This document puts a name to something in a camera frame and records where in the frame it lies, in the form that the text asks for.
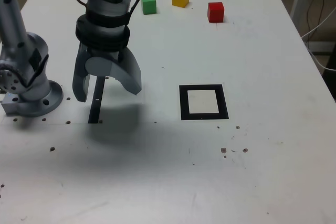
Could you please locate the red cube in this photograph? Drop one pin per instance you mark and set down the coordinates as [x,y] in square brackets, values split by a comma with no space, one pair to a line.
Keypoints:
[215,12]

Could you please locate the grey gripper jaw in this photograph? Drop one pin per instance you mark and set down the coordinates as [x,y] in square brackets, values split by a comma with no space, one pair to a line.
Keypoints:
[128,77]

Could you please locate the black tape strip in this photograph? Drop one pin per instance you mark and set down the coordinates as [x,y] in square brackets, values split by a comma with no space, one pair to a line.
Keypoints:
[95,108]

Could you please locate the black tape square outline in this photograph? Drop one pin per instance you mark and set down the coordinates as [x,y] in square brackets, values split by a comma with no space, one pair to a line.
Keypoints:
[183,103]

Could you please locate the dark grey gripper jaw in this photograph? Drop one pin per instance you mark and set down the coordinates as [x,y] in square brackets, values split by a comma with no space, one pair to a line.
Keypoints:
[80,82]

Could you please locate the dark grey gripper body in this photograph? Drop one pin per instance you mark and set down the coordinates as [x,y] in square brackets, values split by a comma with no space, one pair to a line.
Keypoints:
[105,52]

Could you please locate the green cube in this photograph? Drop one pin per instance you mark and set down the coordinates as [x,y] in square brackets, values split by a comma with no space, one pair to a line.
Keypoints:
[149,5]

